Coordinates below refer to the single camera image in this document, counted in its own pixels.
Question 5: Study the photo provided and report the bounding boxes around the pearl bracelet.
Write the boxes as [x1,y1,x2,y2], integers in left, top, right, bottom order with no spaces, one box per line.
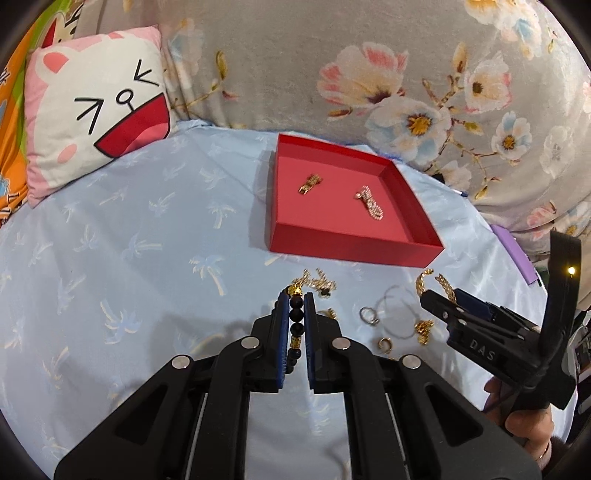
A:
[355,185,387,222]

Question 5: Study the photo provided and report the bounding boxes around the gold leaf bracelet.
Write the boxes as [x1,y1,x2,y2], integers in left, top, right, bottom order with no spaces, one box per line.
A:
[414,268,458,305]

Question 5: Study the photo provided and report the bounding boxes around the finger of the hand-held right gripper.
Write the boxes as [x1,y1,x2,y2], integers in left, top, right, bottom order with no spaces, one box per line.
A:
[419,290,468,334]
[455,288,506,326]

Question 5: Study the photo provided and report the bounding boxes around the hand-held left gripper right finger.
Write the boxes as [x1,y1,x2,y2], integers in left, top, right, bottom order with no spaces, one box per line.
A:
[305,292,542,480]

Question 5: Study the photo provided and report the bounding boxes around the purple flat object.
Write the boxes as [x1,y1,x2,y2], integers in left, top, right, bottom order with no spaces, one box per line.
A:
[490,224,542,286]

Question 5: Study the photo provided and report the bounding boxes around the gold chain with black clover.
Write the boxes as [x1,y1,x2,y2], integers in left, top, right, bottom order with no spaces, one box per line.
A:
[292,268,337,296]

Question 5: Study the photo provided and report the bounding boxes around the black bead bracelet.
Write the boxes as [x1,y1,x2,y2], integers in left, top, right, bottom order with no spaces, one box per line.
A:
[286,285,308,374]

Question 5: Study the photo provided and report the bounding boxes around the person's right forearm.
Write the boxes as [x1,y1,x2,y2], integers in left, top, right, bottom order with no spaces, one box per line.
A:
[538,436,577,480]

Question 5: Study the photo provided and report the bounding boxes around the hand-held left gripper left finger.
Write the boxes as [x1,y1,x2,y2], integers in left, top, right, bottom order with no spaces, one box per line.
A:
[54,291,289,480]

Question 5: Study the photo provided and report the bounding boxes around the grey floral blanket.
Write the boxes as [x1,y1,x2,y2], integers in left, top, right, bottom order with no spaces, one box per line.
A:
[74,0,591,268]

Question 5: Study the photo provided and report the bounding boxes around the colourful cartoon cloth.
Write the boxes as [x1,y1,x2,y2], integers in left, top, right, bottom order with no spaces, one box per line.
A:
[0,0,88,229]

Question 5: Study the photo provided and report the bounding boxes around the person's right hand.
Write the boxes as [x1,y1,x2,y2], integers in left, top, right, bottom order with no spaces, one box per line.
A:
[484,375,556,463]

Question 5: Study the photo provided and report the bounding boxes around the cartoon cat pillow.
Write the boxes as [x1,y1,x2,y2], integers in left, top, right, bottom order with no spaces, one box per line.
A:
[24,25,172,209]

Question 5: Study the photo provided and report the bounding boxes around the red shallow box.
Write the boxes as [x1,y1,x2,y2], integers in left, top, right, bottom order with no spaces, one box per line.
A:
[268,133,445,268]

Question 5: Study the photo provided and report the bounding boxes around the thin silver bangle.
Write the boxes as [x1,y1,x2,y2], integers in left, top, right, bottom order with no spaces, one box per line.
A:
[373,285,428,339]

